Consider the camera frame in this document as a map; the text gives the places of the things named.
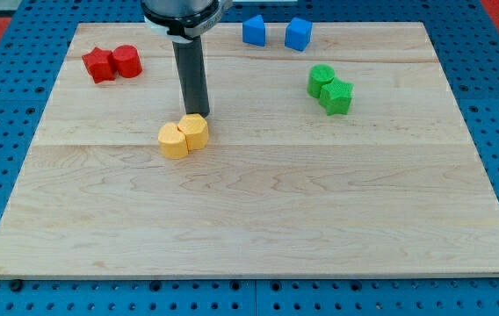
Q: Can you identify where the light wooden board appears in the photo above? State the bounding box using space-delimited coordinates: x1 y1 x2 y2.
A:
0 22 499 280

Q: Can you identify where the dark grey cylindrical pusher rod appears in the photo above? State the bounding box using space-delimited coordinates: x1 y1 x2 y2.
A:
173 37 210 118

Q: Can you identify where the blue triangle block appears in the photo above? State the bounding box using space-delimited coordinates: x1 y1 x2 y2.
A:
242 15 266 47

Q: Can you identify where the green star block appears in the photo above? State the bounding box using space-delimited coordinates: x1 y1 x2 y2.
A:
319 78 354 116

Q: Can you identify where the yellow hexagon block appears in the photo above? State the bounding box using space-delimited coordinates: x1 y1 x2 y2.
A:
178 113 209 151

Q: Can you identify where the blue cube block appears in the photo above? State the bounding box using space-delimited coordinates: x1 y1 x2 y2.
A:
285 18 313 52

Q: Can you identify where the red star block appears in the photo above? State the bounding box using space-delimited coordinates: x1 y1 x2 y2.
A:
82 47 117 83

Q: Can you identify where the green cylinder block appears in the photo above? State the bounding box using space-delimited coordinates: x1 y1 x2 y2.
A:
307 64 335 98

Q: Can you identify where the red cylinder block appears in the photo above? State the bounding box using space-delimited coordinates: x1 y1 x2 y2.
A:
112 45 142 78

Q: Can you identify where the yellow heart block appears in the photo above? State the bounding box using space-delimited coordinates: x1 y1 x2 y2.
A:
157 122 189 159

